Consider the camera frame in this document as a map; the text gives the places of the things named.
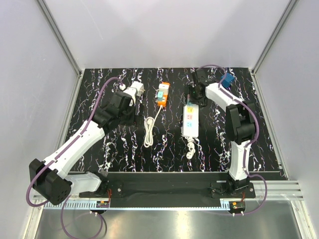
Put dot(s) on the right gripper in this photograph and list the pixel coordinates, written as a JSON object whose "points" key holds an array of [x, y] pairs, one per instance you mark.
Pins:
{"points": [[202, 102]]}

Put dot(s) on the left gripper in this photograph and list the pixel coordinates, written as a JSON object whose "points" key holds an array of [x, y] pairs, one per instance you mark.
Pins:
{"points": [[131, 121]]}

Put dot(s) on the white power strip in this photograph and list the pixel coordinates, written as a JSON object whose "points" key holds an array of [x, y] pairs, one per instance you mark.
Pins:
{"points": [[190, 121]]}

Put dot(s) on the white cube adapter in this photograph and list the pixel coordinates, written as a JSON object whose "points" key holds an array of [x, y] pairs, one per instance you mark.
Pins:
{"points": [[139, 88]]}

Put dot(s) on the blue cube adapter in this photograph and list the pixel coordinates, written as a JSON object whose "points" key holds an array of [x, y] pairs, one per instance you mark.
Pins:
{"points": [[228, 80]]}

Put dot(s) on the white USB charger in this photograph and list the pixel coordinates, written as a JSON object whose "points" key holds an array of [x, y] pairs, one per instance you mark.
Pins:
{"points": [[164, 87]]}

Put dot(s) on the orange power strip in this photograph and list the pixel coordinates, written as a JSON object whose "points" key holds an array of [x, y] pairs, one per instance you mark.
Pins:
{"points": [[163, 101]]}

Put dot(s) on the teal USB charger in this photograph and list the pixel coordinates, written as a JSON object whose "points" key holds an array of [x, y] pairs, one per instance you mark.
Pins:
{"points": [[160, 95]]}

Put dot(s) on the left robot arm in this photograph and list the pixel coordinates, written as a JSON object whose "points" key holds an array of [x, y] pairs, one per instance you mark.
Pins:
{"points": [[51, 178]]}

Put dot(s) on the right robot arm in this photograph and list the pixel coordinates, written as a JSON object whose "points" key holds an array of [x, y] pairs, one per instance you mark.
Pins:
{"points": [[241, 125]]}

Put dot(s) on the black marble mat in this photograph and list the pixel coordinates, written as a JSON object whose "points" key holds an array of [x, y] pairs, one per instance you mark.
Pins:
{"points": [[123, 149]]}

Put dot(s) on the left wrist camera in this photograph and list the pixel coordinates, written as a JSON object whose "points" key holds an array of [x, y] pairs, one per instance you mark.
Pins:
{"points": [[130, 91]]}

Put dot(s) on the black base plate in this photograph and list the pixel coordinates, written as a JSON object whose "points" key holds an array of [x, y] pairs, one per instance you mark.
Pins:
{"points": [[149, 190]]}

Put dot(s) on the slotted cable duct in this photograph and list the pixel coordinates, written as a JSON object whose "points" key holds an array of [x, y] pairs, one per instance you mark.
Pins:
{"points": [[97, 205]]}

